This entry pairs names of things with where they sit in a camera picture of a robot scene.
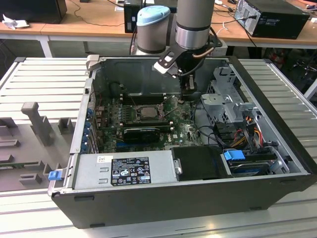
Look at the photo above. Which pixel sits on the CPU with silver top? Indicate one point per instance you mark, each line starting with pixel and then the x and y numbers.
pixel 148 112

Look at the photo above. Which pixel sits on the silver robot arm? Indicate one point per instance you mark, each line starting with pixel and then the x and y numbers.
pixel 193 15

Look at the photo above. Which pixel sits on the black RAM slot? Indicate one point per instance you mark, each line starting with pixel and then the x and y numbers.
pixel 166 127
pixel 148 94
pixel 148 122
pixel 148 97
pixel 148 102

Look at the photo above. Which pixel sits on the CPU socket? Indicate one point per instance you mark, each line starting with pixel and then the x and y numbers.
pixel 135 109

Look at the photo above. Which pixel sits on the silver metal drive cage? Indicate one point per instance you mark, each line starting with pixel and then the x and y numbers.
pixel 218 99

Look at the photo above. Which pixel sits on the wooden desk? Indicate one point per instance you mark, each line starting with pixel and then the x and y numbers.
pixel 235 34
pixel 86 15

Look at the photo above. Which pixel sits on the green motherboard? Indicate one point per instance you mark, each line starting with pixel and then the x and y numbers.
pixel 183 129

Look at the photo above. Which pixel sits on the small black upright tower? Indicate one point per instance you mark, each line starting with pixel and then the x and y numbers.
pixel 129 17

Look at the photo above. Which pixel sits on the black graphics card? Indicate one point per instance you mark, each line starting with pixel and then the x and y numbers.
pixel 141 136

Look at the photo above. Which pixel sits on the black plastic shroud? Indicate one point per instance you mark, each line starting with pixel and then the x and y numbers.
pixel 198 161

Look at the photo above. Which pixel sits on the black PC tower lying flat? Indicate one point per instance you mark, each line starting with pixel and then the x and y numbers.
pixel 280 22

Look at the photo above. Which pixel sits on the blue disk carrier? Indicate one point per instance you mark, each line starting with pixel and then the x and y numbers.
pixel 234 158

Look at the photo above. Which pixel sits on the black office chair base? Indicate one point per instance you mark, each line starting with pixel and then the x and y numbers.
pixel 304 65

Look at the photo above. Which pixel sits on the hard disk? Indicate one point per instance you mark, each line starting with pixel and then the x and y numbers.
pixel 250 169

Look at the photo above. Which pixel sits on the black open PC case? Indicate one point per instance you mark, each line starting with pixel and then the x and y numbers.
pixel 173 205

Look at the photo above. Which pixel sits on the silver power supply unit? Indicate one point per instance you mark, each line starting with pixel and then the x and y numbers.
pixel 86 171

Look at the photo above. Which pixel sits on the grey parts rack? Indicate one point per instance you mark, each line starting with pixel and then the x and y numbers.
pixel 39 124

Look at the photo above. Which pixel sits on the black computer box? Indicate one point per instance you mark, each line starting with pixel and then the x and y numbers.
pixel 32 10

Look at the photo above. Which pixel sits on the blue case latch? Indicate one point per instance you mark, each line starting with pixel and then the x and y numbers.
pixel 54 175

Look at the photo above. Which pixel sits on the crumpled white paper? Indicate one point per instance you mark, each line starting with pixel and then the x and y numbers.
pixel 15 23

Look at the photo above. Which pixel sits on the green RAM stick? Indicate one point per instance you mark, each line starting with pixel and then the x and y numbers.
pixel 15 165

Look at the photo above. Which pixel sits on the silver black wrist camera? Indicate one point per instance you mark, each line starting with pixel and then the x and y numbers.
pixel 166 62

